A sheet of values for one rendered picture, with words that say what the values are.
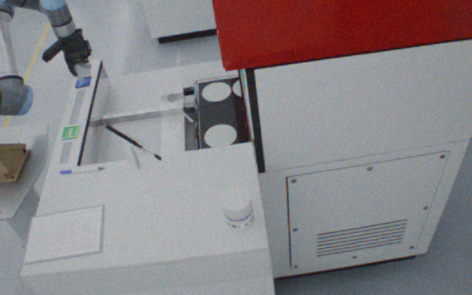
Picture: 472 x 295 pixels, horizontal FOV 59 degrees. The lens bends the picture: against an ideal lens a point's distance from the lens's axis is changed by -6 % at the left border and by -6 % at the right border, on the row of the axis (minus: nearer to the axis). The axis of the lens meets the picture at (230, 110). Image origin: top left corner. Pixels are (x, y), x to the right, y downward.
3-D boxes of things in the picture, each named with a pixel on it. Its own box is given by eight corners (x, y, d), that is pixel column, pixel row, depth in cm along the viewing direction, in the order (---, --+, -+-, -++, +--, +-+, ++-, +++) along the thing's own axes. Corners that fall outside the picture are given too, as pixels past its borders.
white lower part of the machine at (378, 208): (371, 135, 251) (385, 11, 195) (423, 263, 190) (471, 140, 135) (250, 153, 253) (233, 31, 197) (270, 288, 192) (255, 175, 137)
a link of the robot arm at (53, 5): (53, -17, 138) (65, -11, 134) (64, 12, 146) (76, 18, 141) (32, -6, 135) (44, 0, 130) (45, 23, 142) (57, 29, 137)
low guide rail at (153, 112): (238, 101, 162) (237, 95, 160) (239, 104, 161) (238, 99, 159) (106, 121, 163) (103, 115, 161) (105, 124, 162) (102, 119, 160)
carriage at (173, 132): (185, 96, 163) (183, 90, 161) (186, 173, 136) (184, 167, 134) (164, 100, 163) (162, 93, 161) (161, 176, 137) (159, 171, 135)
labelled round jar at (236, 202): (253, 206, 111) (249, 183, 104) (255, 230, 106) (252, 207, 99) (225, 210, 111) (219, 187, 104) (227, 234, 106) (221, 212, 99)
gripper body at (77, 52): (89, 64, 150) (77, 36, 141) (66, 68, 150) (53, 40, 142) (93, 52, 155) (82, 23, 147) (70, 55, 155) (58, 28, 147)
